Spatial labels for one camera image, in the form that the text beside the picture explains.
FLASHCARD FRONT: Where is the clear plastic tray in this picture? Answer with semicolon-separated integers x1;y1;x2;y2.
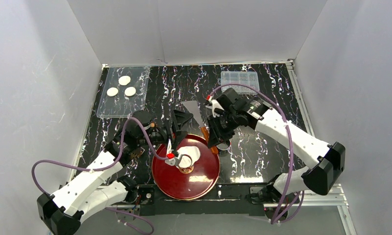
96;66;150;118

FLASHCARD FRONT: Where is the wooden rolling pin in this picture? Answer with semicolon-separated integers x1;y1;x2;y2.
129;147;145;160

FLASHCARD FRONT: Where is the metal ring cutter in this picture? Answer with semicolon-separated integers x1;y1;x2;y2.
216;141;231;151

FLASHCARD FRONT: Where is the scraper knife orange handle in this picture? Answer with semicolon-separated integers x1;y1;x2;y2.
182;100;209;143

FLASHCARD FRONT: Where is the purple cable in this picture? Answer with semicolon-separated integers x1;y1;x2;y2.
31;117;170;235
208;83;305;225

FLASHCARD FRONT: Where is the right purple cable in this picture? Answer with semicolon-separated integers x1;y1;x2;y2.
208;83;305;225

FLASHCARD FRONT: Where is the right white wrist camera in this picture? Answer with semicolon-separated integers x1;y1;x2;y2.
205;95;224;118

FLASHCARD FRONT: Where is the white dough disc left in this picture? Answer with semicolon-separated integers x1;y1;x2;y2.
106;87;119;97

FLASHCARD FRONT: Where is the aluminium frame rail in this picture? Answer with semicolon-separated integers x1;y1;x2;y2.
48;185;349;235

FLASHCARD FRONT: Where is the white dough disc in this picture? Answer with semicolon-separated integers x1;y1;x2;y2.
106;87;119;97
124;87;137;97
118;75;131;86

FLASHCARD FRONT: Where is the clear compartment storage box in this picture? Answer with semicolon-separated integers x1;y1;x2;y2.
220;71;260;95

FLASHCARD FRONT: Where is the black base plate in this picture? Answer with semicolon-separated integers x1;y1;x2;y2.
106;183;297;217

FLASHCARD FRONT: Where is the round red tray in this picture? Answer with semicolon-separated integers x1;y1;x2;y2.
151;134;220;200

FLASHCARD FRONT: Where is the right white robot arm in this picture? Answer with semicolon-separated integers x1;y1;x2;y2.
205;88;346;195

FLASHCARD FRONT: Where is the white dough disc top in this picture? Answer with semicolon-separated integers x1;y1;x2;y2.
118;75;131;86

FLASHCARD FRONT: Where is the cut round dough wrapper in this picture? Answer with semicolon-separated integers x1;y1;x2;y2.
178;155;193;168

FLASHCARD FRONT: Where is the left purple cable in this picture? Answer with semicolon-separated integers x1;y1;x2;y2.
31;117;170;235

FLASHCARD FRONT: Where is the white dough disc right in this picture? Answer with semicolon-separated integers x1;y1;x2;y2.
124;87;137;97

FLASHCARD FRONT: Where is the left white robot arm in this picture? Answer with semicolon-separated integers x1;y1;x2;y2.
37;110;193;235

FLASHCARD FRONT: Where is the white dough piece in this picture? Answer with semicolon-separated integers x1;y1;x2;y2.
180;146;201;165

